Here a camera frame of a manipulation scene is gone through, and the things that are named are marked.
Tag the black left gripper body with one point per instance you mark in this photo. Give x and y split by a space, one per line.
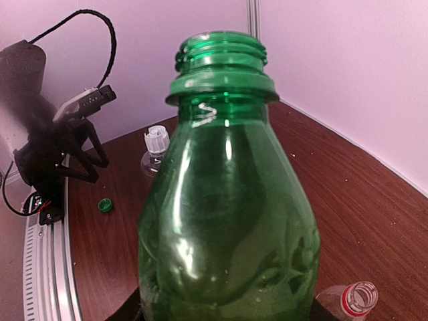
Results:
42 156

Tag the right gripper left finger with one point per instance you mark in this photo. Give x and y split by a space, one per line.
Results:
131 310

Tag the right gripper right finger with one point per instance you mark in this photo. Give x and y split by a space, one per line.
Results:
327 312

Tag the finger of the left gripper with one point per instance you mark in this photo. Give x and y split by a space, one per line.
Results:
84 130
87 163

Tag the red label cola bottle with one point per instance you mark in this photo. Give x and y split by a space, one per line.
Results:
355 300

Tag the green bottle cap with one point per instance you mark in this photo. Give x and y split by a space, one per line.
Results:
105 205

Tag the clear bottle white cap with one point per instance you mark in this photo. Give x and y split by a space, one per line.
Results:
157 141

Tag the green plastic bottle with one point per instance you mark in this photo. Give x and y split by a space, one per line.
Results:
227 232

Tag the left circuit board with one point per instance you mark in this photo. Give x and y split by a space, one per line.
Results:
32 204

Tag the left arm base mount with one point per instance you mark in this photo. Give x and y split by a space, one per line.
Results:
50 210

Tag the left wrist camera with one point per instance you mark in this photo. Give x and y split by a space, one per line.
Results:
85 104

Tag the front aluminium rail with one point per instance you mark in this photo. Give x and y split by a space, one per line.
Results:
49 287

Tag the left aluminium frame post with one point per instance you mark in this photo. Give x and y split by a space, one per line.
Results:
253 18

